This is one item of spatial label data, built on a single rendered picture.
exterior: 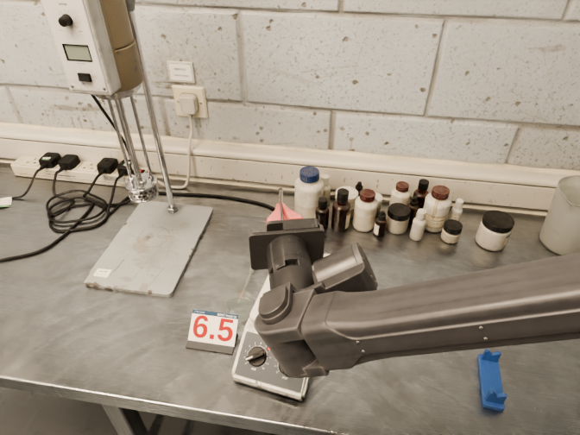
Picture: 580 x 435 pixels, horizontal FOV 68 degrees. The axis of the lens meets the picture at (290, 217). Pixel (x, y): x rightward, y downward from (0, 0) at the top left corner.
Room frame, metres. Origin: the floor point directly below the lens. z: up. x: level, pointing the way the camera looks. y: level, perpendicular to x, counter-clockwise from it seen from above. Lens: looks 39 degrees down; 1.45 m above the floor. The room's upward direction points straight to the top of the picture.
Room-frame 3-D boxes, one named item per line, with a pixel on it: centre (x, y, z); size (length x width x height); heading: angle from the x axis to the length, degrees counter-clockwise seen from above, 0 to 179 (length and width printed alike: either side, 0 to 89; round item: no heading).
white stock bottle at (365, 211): (0.82, -0.18, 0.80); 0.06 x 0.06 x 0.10
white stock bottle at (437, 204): (0.82, -0.35, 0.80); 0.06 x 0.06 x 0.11
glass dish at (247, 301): (0.56, 0.10, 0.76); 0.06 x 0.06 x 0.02
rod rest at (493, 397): (0.40, -0.35, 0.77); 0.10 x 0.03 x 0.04; 166
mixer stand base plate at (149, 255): (0.75, 0.32, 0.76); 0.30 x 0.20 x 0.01; 171
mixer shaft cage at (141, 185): (0.76, 0.32, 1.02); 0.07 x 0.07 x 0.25
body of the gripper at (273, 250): (0.41, 0.00, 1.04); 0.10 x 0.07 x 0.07; 96
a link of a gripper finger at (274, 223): (0.48, 0.00, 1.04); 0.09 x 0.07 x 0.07; 7
